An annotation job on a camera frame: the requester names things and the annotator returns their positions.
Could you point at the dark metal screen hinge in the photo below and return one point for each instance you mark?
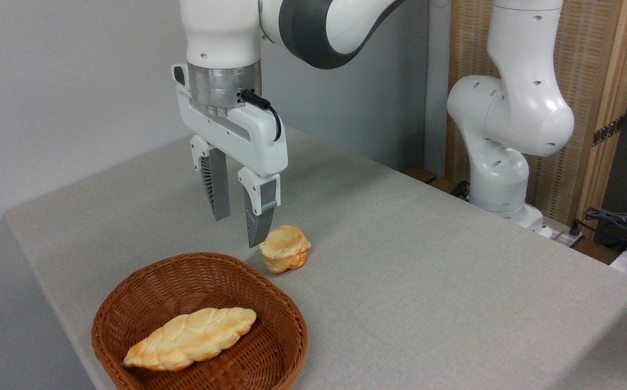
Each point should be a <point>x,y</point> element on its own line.
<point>608,130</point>

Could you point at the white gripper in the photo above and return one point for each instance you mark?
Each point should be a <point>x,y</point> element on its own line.
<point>248,138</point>

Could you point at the long braided bread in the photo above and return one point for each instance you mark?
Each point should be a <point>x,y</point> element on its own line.
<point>194,338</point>

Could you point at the wooden folding screen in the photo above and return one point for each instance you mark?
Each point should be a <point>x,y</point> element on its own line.
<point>584,54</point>

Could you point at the brown wooden base board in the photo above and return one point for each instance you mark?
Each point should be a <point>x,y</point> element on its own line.
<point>424,175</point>

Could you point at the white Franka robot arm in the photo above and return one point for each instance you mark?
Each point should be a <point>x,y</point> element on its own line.
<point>508,108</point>

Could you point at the brown wicker basket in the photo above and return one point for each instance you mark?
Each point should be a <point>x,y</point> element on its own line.
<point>270,357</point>

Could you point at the round bread bun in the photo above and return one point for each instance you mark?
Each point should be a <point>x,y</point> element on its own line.
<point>285,246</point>

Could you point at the white power strip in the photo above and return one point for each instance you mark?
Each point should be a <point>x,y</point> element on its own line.
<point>560,234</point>

